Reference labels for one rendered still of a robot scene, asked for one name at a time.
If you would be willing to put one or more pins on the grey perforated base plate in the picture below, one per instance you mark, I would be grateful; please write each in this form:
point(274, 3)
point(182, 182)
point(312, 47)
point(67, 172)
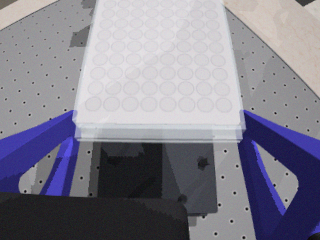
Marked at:
point(41, 57)

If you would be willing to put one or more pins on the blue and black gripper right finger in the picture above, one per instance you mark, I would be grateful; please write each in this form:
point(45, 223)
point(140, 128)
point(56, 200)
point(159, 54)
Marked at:
point(301, 155)

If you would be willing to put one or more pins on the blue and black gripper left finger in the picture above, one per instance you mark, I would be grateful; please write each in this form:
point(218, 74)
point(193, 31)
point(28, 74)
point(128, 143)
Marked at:
point(21, 151)

